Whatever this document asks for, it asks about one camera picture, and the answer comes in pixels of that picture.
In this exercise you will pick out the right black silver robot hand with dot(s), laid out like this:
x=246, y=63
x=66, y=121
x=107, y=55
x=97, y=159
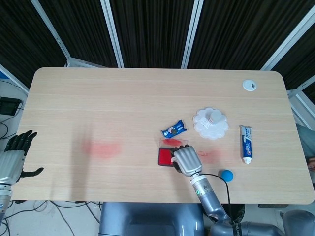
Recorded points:
x=188, y=161

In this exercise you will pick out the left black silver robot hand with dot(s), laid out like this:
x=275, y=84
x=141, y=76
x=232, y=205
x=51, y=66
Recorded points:
x=11, y=164

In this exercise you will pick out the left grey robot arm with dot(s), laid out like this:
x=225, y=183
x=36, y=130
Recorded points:
x=4, y=199

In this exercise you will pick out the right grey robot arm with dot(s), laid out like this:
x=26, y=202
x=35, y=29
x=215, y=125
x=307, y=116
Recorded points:
x=209, y=196

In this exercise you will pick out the red ink pad clear lid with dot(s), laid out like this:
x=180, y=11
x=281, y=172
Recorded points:
x=163, y=156

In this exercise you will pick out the blue cookie packet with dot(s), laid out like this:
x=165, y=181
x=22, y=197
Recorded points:
x=173, y=129

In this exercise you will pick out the white flower-shaped palette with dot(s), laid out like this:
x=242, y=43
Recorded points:
x=211, y=132

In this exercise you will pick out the blue ball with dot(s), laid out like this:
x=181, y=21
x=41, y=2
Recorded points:
x=227, y=175

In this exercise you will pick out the small clear jar white lid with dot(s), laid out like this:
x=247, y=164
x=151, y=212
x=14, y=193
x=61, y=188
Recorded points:
x=215, y=115

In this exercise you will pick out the black box device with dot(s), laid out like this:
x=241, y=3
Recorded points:
x=8, y=105

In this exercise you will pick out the white blue toothpaste tube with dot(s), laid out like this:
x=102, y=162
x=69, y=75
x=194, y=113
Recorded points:
x=246, y=145

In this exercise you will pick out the grey robot torso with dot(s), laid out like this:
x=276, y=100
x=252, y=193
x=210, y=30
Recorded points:
x=147, y=218

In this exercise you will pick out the black table control strip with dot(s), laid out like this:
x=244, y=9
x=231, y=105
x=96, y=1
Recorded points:
x=273, y=205

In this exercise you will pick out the white round table grommet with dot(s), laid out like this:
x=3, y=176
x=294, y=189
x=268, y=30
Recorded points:
x=248, y=84

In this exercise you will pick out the person in grey clothing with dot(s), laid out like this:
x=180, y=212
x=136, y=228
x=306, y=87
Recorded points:
x=306, y=140

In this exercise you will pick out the white blue partition frame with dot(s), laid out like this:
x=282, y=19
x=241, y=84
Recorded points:
x=14, y=79

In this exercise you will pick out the white partition post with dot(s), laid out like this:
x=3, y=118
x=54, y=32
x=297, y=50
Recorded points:
x=190, y=34
x=53, y=34
x=113, y=34
x=288, y=41

